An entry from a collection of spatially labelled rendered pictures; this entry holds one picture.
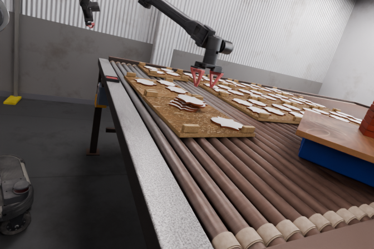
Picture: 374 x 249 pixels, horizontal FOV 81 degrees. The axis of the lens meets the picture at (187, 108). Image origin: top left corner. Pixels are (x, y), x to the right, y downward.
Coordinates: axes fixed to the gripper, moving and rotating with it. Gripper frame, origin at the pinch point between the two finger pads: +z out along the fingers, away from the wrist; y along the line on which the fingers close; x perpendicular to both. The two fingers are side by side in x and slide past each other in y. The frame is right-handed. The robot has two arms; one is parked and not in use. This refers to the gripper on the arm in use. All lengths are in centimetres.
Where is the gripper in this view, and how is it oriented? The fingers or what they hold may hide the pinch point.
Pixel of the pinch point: (203, 85)
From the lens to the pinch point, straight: 93.4
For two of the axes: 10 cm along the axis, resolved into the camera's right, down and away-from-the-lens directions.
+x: -6.5, -3.3, 6.9
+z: -2.1, 9.4, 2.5
